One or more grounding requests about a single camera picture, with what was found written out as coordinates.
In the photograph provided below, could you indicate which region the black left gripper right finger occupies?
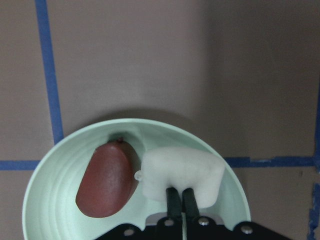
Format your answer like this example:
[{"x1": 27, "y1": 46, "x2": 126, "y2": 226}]
[{"x1": 182, "y1": 188, "x2": 200, "y2": 220}]

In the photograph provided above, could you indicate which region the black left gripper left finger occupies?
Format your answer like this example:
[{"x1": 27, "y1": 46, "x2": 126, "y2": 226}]
[{"x1": 166, "y1": 187, "x2": 182, "y2": 221}]

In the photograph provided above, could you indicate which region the white bun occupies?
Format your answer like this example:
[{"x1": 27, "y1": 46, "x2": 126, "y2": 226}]
[{"x1": 134, "y1": 146, "x2": 225, "y2": 209}]

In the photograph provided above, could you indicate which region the brown bun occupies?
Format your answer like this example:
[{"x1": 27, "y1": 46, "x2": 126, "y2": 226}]
[{"x1": 75, "y1": 138, "x2": 141, "y2": 218}]

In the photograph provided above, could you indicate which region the light green bowl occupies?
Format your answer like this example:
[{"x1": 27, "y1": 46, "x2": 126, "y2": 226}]
[{"x1": 21, "y1": 117, "x2": 252, "y2": 240}]

